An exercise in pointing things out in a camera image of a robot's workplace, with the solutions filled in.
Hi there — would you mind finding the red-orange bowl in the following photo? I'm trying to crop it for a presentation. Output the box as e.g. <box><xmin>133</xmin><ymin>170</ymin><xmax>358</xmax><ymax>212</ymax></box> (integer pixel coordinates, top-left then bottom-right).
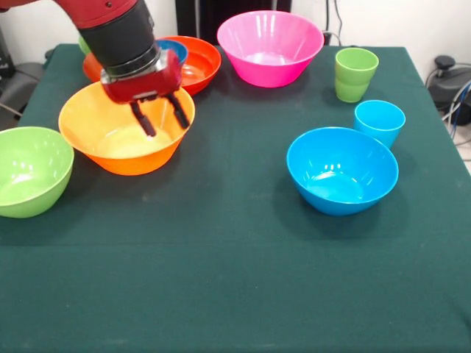
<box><xmin>156</xmin><ymin>35</ymin><xmax>222</xmax><ymax>97</ymax></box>

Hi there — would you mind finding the light blue cup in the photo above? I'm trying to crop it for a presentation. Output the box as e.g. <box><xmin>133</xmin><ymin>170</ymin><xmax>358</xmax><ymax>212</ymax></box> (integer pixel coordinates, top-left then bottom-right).
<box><xmin>353</xmin><ymin>99</ymin><xmax>407</xmax><ymax>149</ymax></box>

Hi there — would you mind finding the black stand base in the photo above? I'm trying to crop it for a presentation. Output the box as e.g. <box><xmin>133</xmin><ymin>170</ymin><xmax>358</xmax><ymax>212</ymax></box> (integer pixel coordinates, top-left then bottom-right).
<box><xmin>425</xmin><ymin>54</ymin><xmax>471</xmax><ymax>111</ymax></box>

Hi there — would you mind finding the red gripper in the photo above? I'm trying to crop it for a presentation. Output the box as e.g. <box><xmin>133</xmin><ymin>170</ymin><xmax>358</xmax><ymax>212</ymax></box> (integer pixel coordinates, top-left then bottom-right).
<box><xmin>100</xmin><ymin>49</ymin><xmax>191</xmax><ymax>138</ymax></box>

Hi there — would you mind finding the large pink bowl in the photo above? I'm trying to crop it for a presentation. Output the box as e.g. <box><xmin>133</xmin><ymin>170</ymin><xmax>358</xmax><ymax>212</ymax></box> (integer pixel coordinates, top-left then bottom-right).
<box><xmin>216</xmin><ymin>10</ymin><xmax>325</xmax><ymax>88</ymax></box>

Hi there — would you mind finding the red-orange cup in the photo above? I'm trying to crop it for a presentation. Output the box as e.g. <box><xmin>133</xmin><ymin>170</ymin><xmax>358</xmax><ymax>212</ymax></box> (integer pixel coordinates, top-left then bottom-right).
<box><xmin>82</xmin><ymin>53</ymin><xmax>107</xmax><ymax>84</ymax></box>

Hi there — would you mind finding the black wall cable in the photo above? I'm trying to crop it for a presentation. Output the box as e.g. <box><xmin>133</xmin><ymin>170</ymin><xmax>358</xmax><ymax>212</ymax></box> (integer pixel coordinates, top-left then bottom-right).
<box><xmin>332</xmin><ymin>0</ymin><xmax>344</xmax><ymax>45</ymax></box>

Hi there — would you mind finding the large orange bowl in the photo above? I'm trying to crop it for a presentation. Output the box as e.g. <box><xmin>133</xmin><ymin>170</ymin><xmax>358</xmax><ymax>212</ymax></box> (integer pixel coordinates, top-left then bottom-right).
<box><xmin>57</xmin><ymin>81</ymin><xmax>196</xmax><ymax>177</ymax></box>

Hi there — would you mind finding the small green bowl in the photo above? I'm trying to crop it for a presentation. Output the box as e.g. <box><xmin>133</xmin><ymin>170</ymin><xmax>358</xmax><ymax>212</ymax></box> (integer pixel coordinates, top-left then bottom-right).
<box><xmin>77</xmin><ymin>35</ymin><xmax>93</xmax><ymax>56</ymax></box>

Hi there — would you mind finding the small dark blue bowl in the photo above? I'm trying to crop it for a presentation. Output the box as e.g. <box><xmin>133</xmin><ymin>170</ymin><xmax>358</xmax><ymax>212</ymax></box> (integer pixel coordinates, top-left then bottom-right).
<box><xmin>156</xmin><ymin>39</ymin><xmax>189</xmax><ymax>69</ymax></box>

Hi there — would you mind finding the green cup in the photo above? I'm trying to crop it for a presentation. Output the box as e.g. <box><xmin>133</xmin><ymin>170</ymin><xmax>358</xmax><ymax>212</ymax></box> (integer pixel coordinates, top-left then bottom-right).
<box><xmin>334</xmin><ymin>47</ymin><xmax>380</xmax><ymax>104</ymax></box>

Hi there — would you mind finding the light blue bowl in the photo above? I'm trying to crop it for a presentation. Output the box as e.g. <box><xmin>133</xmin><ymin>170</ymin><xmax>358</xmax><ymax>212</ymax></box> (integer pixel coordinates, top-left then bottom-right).
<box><xmin>286</xmin><ymin>126</ymin><xmax>400</xmax><ymax>217</ymax></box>

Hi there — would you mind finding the dark green tablecloth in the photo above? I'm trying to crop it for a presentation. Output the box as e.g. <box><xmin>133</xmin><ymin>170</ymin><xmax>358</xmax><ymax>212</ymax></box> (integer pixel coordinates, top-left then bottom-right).
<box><xmin>0</xmin><ymin>43</ymin><xmax>471</xmax><ymax>353</ymax></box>

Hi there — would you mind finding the white and blue cable bundle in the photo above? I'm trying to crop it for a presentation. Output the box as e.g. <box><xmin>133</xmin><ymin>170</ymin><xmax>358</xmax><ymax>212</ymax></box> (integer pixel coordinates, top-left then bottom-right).
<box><xmin>441</xmin><ymin>79</ymin><xmax>471</xmax><ymax>163</ymax></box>

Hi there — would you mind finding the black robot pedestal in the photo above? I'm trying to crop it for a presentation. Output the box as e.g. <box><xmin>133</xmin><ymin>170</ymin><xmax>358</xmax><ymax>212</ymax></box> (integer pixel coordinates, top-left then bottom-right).
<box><xmin>174</xmin><ymin>0</ymin><xmax>292</xmax><ymax>46</ymax></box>

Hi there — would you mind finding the large green bowl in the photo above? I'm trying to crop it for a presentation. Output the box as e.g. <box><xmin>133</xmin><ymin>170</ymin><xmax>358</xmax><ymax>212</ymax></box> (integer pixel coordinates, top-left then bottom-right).
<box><xmin>0</xmin><ymin>126</ymin><xmax>75</xmax><ymax>219</ymax></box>

